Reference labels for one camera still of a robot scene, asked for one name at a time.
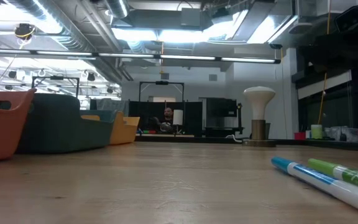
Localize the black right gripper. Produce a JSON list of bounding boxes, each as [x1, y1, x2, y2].
[[296, 21, 358, 68]]

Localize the white marker green cap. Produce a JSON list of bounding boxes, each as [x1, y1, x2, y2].
[[307, 157, 358, 193]]

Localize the white marker light blue cap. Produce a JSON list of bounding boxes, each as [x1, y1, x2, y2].
[[270, 156, 358, 218]]

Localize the white mushroom lamp brass base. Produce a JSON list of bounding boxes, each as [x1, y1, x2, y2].
[[242, 86, 277, 147]]

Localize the light green cup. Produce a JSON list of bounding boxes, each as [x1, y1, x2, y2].
[[310, 124, 324, 140]]

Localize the clear plastic bags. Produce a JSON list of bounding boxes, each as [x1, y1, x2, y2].
[[323, 125, 358, 143]]

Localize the black cabinet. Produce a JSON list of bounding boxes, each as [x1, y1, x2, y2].
[[204, 97, 244, 138]]

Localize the long LED light bar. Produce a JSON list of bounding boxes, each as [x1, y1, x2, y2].
[[0, 48, 282, 65]]

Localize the white cylindrical lamp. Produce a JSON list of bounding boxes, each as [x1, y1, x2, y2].
[[172, 109, 185, 135]]

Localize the person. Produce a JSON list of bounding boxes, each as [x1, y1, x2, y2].
[[152, 107, 180, 134]]

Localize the black partition screen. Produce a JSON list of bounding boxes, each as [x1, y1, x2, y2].
[[128, 100, 203, 136]]

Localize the yellow plastic bin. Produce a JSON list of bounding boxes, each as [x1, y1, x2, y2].
[[81, 111, 140, 146]]

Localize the dark green plastic bin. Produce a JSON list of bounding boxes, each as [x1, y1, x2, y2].
[[16, 92, 119, 155]]

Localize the orange plastic bin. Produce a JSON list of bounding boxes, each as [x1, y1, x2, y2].
[[0, 88, 38, 164]]

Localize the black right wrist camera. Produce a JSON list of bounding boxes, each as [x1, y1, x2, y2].
[[334, 4, 358, 26]]

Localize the yellow hanging cable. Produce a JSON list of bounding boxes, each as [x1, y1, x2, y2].
[[317, 0, 331, 125]]

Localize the black aluminium table frame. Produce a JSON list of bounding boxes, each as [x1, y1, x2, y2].
[[134, 133, 358, 153]]

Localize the white lamp cable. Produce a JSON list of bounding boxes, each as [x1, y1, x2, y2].
[[225, 134, 245, 144]]

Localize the black frame with camera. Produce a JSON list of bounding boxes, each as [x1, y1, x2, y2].
[[139, 80, 185, 103]]

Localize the silver ventilation duct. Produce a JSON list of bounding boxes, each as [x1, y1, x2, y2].
[[105, 0, 129, 19]]

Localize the black ceiling fixture yellow wire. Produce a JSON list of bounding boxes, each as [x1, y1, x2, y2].
[[14, 23, 37, 41]]

